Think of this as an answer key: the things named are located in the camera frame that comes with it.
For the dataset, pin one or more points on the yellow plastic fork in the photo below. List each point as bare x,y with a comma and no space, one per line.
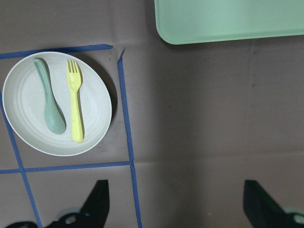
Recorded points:
74,81

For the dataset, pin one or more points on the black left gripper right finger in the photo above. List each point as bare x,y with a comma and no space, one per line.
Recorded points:
263,211

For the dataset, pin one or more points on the light green tray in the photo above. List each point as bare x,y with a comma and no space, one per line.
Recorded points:
180,22

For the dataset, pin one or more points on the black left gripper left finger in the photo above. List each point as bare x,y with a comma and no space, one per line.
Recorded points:
93,213

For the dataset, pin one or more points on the green plastic spoon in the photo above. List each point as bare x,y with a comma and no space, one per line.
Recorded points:
53,116

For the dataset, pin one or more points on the white round plate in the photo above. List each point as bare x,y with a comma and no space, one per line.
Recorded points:
23,100

